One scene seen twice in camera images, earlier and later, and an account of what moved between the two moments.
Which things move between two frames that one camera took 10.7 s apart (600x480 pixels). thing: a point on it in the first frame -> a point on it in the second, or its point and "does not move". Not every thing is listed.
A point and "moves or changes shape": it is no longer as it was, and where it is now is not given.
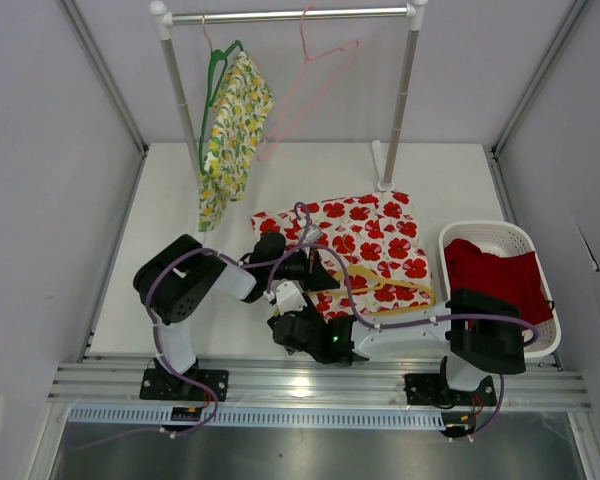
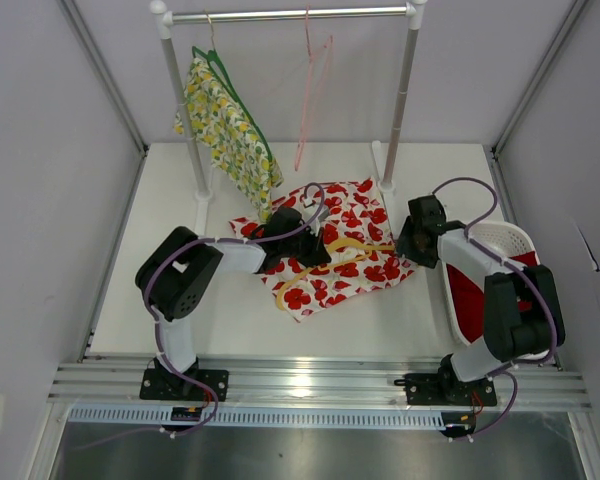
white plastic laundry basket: (498, 238) does not move
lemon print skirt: (242, 100) moves or changes shape
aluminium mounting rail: (341, 386) does not move
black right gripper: (310, 311) -> (404, 246)
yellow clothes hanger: (367, 279) -> (338, 252)
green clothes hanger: (218, 62) -> (223, 73)
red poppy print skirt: (369, 244) moves or changes shape
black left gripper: (314, 275) -> (317, 252)
